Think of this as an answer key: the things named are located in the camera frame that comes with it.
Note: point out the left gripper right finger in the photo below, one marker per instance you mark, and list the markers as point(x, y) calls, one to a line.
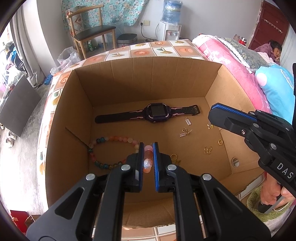
point(204, 208)

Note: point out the person right hand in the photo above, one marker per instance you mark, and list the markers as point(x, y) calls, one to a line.
point(271, 190)

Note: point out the gold butterfly charm piece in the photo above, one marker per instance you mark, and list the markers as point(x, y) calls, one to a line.
point(208, 150)

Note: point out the blue pillow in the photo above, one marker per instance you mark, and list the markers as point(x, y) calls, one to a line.
point(277, 84)

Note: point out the brown cardboard box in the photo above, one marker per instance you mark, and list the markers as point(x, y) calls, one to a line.
point(231, 161)

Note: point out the wooden chair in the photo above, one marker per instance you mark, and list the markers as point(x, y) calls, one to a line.
point(91, 33)

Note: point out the floral teal curtain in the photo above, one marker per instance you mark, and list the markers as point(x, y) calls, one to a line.
point(125, 12)

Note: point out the patterned tile table mat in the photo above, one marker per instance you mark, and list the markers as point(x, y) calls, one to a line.
point(138, 51)

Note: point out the pink floral blanket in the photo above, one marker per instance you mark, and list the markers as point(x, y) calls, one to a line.
point(220, 51)

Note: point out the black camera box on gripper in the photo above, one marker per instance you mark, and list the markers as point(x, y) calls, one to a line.
point(294, 92)

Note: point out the small silver charm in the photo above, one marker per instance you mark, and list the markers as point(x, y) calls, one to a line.
point(188, 122)

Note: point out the purple black smart watch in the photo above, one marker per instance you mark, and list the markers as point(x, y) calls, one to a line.
point(154, 113)

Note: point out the grey bin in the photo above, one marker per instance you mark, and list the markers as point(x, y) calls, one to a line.
point(126, 40)

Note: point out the blue water bottle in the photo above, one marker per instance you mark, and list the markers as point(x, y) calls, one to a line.
point(172, 12)

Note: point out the dark red door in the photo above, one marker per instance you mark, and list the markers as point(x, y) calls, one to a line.
point(271, 25)

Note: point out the dark side table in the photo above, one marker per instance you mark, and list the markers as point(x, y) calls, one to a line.
point(18, 106)

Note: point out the white water dispenser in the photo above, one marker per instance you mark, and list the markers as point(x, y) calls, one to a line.
point(168, 32)

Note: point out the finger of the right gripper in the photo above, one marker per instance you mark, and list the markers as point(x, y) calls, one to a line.
point(220, 112)
point(231, 125)

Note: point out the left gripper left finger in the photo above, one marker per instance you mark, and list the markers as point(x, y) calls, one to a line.
point(93, 208)

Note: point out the person in background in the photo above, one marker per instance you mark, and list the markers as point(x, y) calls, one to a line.
point(273, 49)

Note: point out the white plastic bag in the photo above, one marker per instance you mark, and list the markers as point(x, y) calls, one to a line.
point(66, 59)

